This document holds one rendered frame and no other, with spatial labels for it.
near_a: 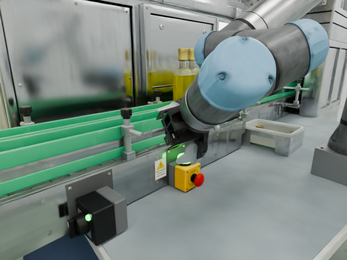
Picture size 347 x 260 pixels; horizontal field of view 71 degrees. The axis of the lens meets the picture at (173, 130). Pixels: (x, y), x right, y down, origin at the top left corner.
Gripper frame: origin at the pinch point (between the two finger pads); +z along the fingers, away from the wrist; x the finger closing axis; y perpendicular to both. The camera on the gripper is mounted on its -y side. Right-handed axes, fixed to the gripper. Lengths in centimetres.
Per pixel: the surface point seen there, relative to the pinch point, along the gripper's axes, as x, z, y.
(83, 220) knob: 10.7, -1.4, 26.8
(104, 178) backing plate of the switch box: 3.6, 4.1, 20.7
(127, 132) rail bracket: -4.7, 1.7, 12.6
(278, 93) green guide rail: -16, 71, -91
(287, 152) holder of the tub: 16, 29, -47
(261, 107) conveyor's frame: -9, 59, -67
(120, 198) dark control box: 9.2, -0.6, 18.7
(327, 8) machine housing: -51, 45, -126
